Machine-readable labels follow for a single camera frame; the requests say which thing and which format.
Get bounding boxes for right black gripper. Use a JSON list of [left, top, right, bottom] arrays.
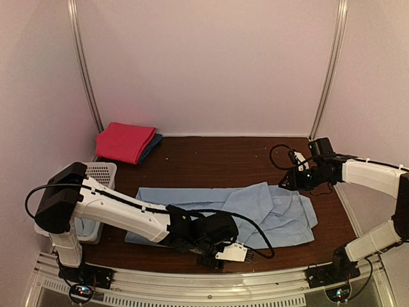
[[279, 164, 330, 192]]

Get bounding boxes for light blue shirt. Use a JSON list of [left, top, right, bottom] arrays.
[[135, 182, 318, 248]]

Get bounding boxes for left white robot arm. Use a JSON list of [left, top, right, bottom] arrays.
[[34, 162, 247, 284]]

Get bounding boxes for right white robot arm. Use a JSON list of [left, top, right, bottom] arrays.
[[269, 138, 408, 283]]

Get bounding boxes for white plastic laundry basket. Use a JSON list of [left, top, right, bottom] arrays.
[[35, 162, 117, 244]]

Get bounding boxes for folded dark blue cloth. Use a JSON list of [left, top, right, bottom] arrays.
[[137, 133, 163, 164]]

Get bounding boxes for blue printed garment in basket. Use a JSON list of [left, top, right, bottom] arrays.
[[74, 217, 101, 241]]

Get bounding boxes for folded pink cloth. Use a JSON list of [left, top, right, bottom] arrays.
[[96, 122, 156, 164]]

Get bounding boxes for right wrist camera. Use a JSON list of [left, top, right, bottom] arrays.
[[288, 150, 309, 171]]

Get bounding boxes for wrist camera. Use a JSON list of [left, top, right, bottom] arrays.
[[288, 150, 309, 171], [215, 242, 254, 262]]

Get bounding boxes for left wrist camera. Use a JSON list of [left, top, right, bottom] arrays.
[[215, 242, 254, 262]]

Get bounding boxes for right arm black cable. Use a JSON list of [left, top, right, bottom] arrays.
[[269, 143, 311, 173]]

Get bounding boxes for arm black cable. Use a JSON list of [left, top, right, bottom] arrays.
[[24, 177, 276, 260], [269, 143, 311, 173]]

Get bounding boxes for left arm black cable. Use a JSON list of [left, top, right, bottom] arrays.
[[24, 177, 276, 260]]

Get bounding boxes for aluminium front rail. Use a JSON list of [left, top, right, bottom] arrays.
[[21, 253, 397, 306]]

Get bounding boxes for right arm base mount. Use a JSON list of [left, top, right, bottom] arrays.
[[305, 246, 360, 288]]

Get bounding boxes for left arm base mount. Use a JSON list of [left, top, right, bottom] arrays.
[[57, 253, 114, 290]]

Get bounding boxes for right aluminium corner post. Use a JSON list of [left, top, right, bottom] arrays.
[[309, 0, 348, 140]]

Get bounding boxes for aluminium corner post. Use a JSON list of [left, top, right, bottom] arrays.
[[309, 0, 348, 140], [66, 0, 104, 133]]

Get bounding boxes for left aluminium corner post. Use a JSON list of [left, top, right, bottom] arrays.
[[66, 0, 104, 133]]

